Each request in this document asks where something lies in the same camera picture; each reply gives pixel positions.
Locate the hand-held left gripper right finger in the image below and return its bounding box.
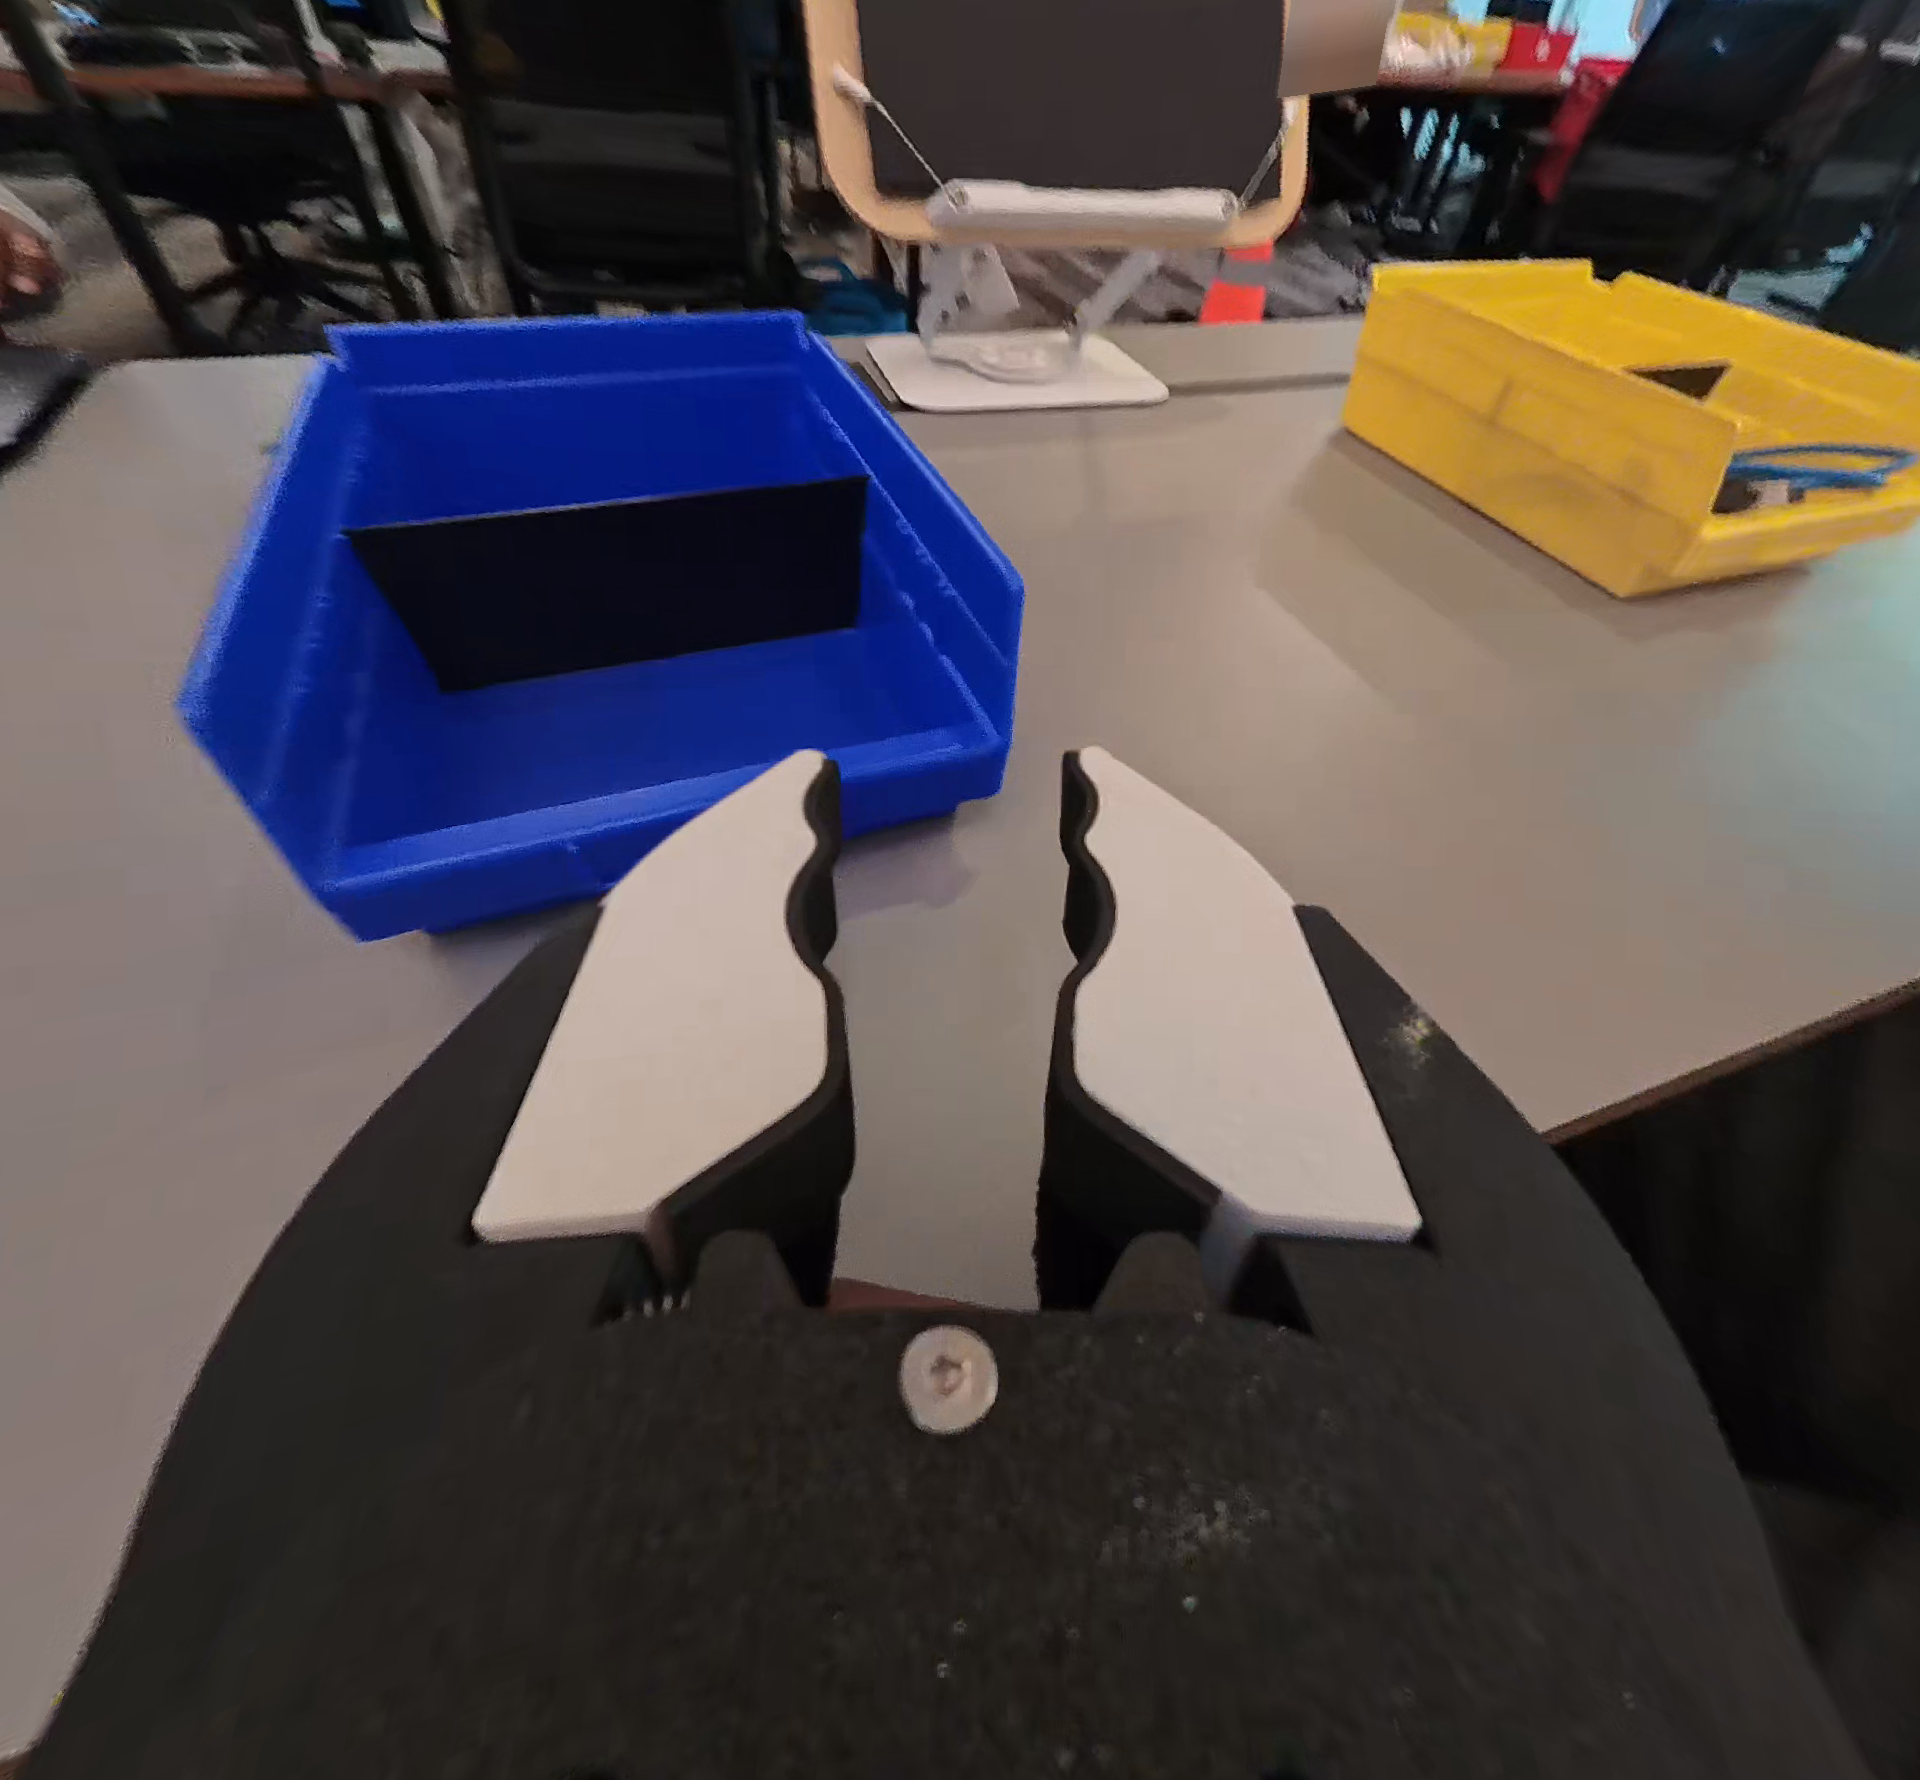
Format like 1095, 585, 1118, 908
1035, 745, 1428, 1312

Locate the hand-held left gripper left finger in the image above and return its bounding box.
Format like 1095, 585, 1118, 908
471, 748, 860, 1308

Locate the blue plastic bin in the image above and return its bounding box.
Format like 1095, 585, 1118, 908
178, 309, 1029, 942

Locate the yellow plastic bin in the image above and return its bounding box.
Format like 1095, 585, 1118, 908
1339, 257, 1920, 599

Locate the blue ethernet cable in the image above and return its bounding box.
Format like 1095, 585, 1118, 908
1724, 442, 1920, 494

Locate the blue storage box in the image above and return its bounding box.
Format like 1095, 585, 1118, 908
811, 261, 912, 336

